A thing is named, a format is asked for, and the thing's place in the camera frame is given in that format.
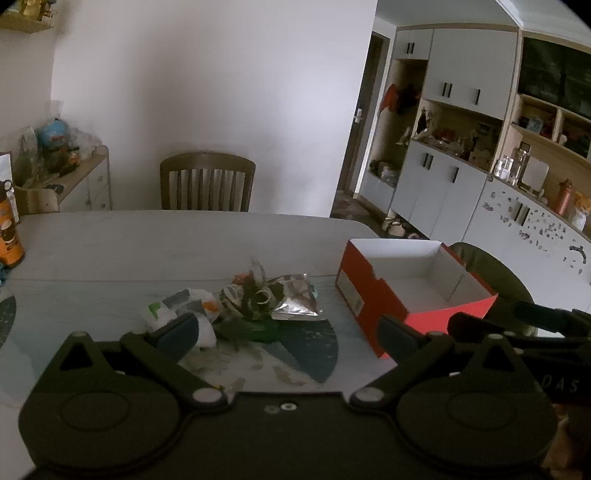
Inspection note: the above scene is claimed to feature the brown wooden slatted chair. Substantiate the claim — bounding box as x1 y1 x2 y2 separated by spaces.
160 152 257 213

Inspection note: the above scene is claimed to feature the orange canister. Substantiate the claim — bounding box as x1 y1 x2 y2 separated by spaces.
0 179 26 269

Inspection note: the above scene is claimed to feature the silver foil packet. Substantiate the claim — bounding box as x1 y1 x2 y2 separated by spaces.
271 273 325 322

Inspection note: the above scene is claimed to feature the clear glass jar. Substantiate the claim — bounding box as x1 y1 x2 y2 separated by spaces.
510 148 529 183

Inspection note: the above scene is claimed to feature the olive padded chair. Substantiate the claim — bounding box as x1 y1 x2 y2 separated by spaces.
450 241 537 335

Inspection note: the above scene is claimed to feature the red shoebox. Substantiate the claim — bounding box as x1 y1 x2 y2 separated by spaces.
335 237 499 360

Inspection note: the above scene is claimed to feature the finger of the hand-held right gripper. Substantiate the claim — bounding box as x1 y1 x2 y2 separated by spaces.
512 301 591 329
448 312 532 344

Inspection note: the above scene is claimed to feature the copper bottle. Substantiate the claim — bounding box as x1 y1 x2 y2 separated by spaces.
554 179 574 217

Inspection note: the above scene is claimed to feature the jar with yellow contents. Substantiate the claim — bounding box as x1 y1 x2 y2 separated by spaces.
570 191 591 232

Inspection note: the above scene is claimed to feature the red garment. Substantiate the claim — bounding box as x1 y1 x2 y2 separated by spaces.
380 84 400 113

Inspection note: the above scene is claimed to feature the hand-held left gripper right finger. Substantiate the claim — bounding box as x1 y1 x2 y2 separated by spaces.
349 315 542 413

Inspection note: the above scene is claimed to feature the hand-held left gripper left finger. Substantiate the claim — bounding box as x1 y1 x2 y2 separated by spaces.
36 313 228 415

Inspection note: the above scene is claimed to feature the white wooden sideboard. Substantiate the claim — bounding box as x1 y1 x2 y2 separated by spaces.
55 145 113 213

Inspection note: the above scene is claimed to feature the white printed plastic wrapper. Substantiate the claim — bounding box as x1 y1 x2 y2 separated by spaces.
147 288 218 349

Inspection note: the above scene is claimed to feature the blue globe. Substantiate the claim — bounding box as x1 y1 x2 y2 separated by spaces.
39 119 70 149

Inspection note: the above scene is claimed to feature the white wall cabinet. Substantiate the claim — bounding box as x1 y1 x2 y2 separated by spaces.
359 25 591 282

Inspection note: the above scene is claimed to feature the white rounded board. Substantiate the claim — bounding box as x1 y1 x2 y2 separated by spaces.
522 157 550 191

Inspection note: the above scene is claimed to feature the clear plastic bag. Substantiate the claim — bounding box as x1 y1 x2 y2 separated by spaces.
69 128 102 162

